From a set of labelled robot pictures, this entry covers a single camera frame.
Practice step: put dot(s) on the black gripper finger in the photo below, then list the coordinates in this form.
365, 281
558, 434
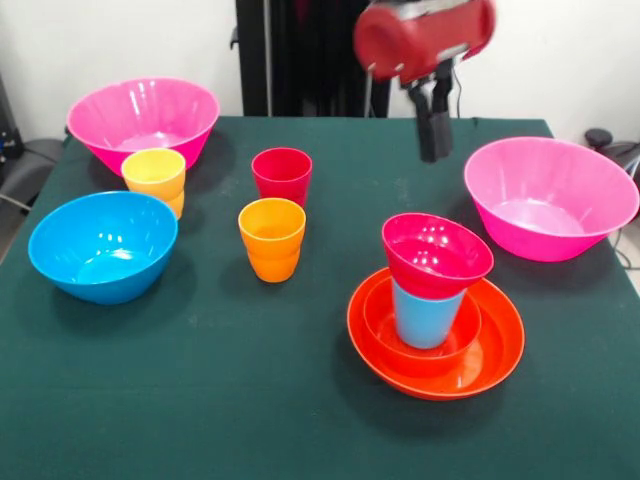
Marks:
442, 115
427, 125

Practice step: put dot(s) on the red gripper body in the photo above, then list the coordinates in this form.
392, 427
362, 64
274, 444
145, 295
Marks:
425, 40

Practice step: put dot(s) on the small red plastic bowl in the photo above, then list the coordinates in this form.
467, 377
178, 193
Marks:
435, 260

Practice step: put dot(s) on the large pink plastic bowl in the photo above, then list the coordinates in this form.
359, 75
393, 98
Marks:
145, 115
550, 200

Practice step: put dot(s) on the blue plastic cup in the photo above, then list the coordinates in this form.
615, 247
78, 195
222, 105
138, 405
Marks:
422, 320

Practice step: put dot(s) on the orange plastic cup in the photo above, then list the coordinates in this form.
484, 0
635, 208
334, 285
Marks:
272, 250

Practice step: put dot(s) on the small orange plastic bowl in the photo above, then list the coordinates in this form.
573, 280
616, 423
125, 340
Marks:
380, 325

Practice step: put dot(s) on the large orange plastic bowl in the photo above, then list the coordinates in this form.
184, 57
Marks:
502, 340

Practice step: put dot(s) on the red plastic cup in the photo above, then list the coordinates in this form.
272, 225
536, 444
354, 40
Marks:
280, 172

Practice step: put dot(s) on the yellow plastic cup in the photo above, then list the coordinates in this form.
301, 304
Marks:
155, 175

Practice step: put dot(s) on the blue plastic bowl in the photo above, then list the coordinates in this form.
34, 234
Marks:
100, 250

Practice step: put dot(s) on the dark green tablecloth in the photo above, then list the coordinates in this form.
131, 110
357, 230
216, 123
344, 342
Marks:
150, 425

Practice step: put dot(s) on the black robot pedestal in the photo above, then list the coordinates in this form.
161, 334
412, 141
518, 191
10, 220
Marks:
320, 60

